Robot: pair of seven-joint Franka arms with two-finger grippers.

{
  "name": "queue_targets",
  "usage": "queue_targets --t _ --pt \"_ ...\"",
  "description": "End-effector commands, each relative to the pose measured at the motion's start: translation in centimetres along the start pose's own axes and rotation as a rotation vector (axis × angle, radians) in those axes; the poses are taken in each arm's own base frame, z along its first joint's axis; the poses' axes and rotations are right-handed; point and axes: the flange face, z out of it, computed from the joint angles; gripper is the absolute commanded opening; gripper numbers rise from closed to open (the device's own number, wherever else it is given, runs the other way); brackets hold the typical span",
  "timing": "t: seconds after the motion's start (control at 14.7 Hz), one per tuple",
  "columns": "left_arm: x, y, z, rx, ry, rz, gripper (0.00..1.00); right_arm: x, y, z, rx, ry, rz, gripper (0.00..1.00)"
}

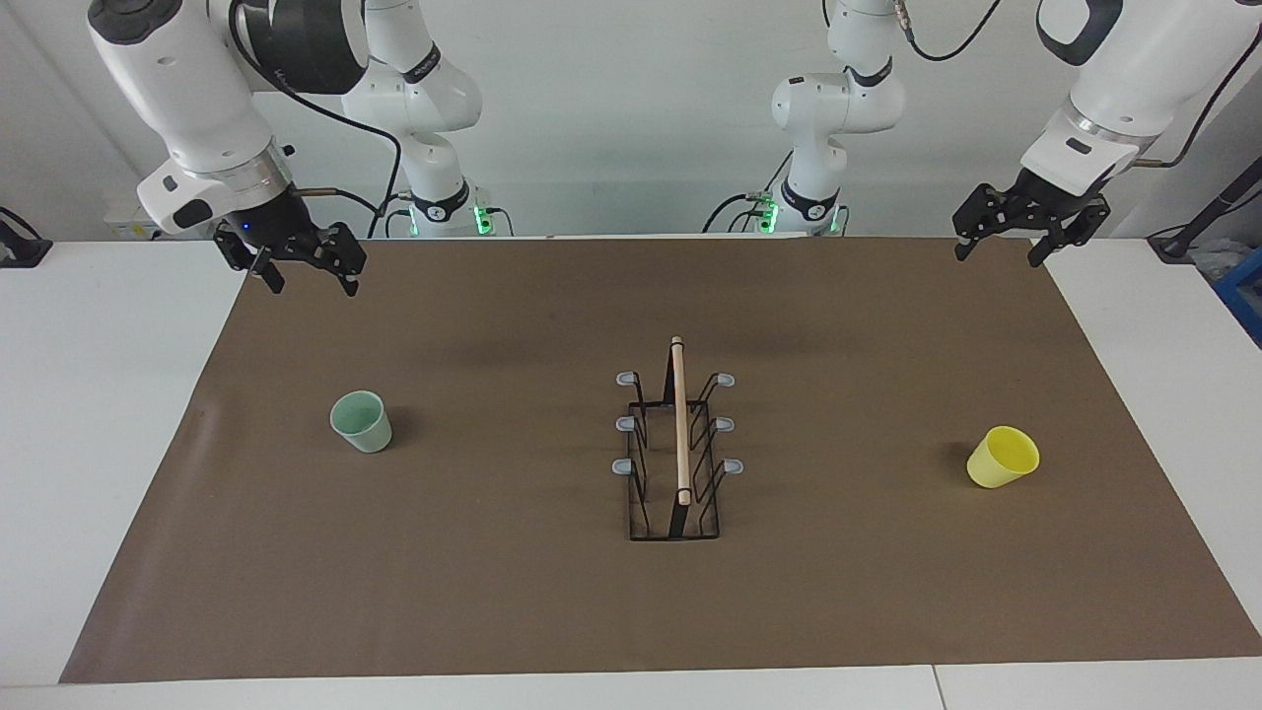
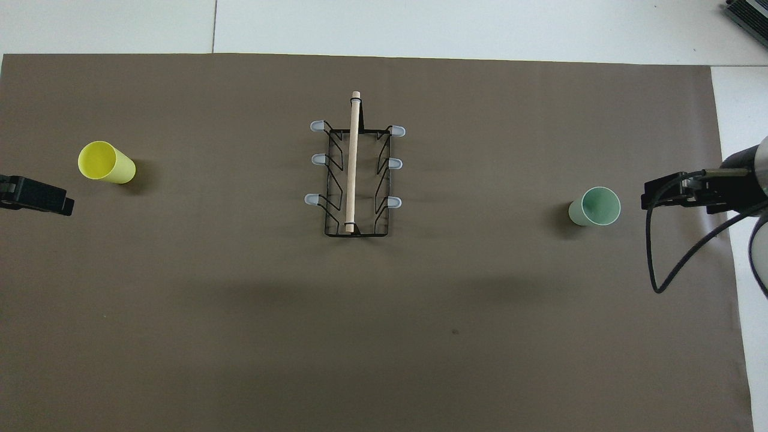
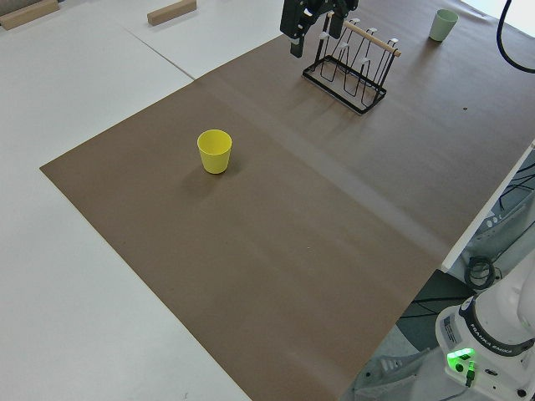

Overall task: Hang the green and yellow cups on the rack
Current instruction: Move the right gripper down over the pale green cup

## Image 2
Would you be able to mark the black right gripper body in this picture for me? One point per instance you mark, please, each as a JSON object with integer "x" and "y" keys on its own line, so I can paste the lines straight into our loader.
{"x": 738, "y": 180}

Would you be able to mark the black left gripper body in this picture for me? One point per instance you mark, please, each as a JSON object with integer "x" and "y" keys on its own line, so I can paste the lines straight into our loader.
{"x": 6, "y": 192}

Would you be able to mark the green plastic cup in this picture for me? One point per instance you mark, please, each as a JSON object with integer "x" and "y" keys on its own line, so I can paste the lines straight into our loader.
{"x": 600, "y": 207}

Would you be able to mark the yellow plastic cup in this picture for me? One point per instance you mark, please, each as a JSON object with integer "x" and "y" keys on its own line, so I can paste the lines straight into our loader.
{"x": 105, "y": 163}

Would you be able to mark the grey ribbed device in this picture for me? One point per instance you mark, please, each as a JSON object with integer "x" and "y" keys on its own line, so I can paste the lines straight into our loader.
{"x": 750, "y": 11}

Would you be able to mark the brown table mat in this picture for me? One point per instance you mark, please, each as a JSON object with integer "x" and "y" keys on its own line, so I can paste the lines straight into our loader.
{"x": 420, "y": 300}

